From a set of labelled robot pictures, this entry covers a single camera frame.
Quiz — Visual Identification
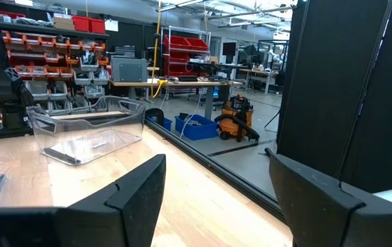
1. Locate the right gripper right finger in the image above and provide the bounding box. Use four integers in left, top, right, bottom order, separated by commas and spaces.
265, 147, 392, 247

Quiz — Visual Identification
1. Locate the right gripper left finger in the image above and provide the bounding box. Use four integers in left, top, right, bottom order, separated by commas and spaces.
0, 153, 167, 247

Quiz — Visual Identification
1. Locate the clear plastic bin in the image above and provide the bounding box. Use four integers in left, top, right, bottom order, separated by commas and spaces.
27, 95, 147, 167

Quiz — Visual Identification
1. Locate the black strip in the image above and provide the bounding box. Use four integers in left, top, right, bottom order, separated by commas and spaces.
42, 147, 82, 165

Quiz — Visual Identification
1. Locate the orange shop vacuum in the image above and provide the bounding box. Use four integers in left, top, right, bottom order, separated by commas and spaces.
213, 94, 261, 143

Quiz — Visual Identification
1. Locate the black backdrop panel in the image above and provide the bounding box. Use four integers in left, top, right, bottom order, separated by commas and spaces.
275, 0, 392, 193

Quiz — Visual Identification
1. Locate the wooden workbench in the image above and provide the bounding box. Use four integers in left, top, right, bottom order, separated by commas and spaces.
108, 78, 244, 120

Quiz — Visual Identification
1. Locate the grey equipment box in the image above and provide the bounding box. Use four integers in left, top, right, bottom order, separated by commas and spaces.
110, 56, 149, 83

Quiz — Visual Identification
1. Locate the black monitor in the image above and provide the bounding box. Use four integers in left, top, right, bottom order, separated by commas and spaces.
221, 41, 237, 57

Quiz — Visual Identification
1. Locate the black rack with orange bins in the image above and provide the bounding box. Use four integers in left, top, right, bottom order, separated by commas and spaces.
0, 9, 112, 116

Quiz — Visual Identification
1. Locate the red storage bin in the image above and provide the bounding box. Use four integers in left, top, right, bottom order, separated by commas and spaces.
71, 15, 91, 34
89, 17, 106, 34

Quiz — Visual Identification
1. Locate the cardboard box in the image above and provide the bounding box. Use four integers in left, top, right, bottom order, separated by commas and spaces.
52, 16, 75, 32

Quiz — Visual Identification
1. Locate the yellow cable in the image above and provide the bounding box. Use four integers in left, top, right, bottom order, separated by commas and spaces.
149, 0, 168, 99

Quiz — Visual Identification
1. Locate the wire shelf with red bins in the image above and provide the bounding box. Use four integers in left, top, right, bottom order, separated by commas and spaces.
160, 25, 212, 78

